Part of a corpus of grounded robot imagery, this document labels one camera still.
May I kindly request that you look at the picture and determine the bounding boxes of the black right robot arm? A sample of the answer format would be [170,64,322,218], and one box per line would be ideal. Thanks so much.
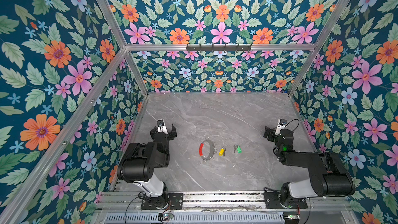
[264,127,356,208]

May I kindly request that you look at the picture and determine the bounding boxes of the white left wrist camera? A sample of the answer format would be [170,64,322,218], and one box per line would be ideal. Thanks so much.
[156,119,168,134]

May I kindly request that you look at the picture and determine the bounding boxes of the black wall hook rack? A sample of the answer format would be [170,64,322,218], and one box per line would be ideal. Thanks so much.
[186,44,252,52]

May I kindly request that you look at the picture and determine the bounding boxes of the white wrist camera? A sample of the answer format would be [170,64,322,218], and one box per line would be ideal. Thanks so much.
[156,119,168,134]
[275,119,288,136]

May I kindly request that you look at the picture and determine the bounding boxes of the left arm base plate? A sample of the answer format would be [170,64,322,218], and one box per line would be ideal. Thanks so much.
[141,192,184,210]

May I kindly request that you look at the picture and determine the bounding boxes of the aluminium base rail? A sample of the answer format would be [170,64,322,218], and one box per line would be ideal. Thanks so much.
[97,190,352,212]

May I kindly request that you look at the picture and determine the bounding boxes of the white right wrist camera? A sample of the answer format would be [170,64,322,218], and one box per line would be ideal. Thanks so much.
[275,119,288,136]

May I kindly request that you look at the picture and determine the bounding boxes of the silver keyring with red grip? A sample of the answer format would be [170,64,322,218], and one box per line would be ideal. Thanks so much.
[199,139,218,162]

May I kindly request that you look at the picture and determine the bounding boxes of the white vented cable duct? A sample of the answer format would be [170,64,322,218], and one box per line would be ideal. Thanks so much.
[104,212,285,224]

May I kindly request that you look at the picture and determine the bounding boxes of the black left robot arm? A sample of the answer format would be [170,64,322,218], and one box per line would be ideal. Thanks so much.
[117,120,177,209]

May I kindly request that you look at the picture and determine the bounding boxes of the aluminium frame bars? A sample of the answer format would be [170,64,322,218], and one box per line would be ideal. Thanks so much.
[1,0,342,224]

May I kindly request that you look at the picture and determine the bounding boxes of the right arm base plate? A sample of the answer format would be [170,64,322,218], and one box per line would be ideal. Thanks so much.
[263,191,308,209]

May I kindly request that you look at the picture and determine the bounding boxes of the yellow key tag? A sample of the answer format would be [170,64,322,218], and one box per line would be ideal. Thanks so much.
[219,147,226,157]

